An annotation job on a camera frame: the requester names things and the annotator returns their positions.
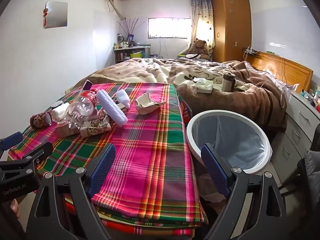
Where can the white round trash bin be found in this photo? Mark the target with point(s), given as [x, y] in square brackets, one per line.
[192, 145]

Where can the translucent bin liner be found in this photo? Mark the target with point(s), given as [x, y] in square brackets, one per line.
[232, 135]

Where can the air conditioner pipe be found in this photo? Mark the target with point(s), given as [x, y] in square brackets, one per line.
[113, 4]

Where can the long purple white box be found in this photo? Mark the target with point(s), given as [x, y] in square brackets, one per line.
[87, 85]

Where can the beige paper carton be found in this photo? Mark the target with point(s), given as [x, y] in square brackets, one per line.
[147, 103]

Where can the wooden wardrobe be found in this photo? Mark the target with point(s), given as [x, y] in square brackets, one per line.
[232, 27]

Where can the black chair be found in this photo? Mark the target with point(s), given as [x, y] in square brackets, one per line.
[300, 172]

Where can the dark phone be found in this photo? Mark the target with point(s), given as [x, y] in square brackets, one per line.
[240, 89]

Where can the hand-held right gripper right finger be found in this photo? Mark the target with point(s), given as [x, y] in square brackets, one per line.
[215, 170]

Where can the wooden headboard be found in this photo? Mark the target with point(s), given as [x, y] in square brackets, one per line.
[282, 70]

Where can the power strip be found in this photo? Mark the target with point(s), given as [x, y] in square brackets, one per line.
[251, 51]

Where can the red hanging ornament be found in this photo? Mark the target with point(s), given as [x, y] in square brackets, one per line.
[45, 13]

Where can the row of cosmetic bottles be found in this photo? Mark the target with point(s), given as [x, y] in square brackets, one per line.
[122, 43]

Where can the nightstand bottles and boxes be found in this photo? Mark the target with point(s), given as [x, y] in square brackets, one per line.
[313, 97]

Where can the silver wall panel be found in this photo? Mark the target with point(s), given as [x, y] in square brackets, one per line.
[57, 15]

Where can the brown teddy bear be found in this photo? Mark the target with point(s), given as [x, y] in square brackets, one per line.
[199, 47]

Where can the red folded blanket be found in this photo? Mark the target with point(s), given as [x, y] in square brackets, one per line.
[125, 231]

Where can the brown cream fleece blanket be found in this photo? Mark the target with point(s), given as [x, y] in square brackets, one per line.
[225, 105]

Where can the dried branch bouquet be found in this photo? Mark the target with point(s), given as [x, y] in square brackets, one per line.
[130, 27]

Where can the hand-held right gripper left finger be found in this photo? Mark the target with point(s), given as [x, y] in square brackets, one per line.
[102, 166]

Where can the pink green plaid blanket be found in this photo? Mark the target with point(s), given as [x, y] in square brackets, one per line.
[155, 155]

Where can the white tissue box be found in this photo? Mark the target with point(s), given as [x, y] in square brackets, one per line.
[203, 86]

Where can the small white ribbed foam sleeve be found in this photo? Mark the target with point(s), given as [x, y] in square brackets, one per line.
[123, 97]

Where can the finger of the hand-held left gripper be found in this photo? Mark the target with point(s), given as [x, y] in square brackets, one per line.
[37, 155]
[11, 140]

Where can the brown printed drink carton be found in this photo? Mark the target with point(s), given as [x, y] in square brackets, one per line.
[96, 128]

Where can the window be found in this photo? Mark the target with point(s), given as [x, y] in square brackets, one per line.
[167, 28]

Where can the clear plastic bottle red label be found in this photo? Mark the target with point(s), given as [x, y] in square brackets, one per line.
[82, 105]

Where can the grey jacket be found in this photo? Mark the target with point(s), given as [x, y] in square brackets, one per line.
[312, 170]

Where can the lavender bed sheet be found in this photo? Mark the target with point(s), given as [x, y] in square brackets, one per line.
[275, 80]

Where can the small shelf desk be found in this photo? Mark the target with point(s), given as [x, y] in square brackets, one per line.
[132, 53]

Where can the steel thermos cup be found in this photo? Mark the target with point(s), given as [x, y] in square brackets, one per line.
[228, 82]

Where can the brown cartoon drink can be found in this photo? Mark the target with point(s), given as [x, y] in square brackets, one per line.
[41, 120]

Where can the grey nightstand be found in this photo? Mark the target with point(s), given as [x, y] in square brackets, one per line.
[297, 122]

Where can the large white ribbed foam sleeve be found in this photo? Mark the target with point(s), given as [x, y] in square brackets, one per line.
[111, 108]

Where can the patterned curtain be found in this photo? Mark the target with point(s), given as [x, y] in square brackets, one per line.
[201, 17]

